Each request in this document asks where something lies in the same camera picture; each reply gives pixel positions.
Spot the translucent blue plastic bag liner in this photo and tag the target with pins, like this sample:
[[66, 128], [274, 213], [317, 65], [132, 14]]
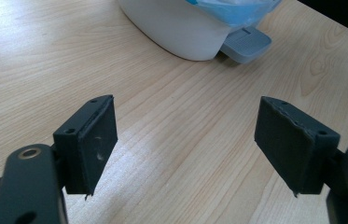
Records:
[[233, 11]]

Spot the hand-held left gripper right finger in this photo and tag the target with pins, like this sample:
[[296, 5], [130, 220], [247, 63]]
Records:
[[286, 146]]

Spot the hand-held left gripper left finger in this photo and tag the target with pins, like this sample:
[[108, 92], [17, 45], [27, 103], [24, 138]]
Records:
[[95, 146]]

